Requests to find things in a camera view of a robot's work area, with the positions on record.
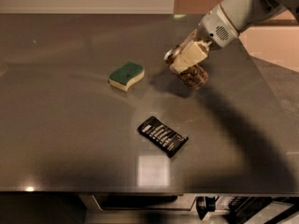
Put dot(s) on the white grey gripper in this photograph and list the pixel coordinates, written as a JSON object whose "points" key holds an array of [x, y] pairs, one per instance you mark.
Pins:
{"points": [[215, 31]]}

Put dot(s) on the orange brown soda can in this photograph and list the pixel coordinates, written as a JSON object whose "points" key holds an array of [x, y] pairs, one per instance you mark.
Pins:
{"points": [[194, 77]]}

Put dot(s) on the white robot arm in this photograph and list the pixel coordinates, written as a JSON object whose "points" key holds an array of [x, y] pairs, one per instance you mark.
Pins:
{"points": [[243, 13]]}

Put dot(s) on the green and yellow sponge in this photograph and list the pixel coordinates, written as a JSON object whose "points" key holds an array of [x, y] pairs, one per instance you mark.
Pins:
{"points": [[126, 76]]}

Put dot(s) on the black snack packet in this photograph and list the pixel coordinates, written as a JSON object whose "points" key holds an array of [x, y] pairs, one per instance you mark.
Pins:
{"points": [[162, 136]]}

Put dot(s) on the dark equipment under table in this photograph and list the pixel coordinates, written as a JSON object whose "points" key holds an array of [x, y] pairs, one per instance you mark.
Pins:
{"points": [[247, 210]]}

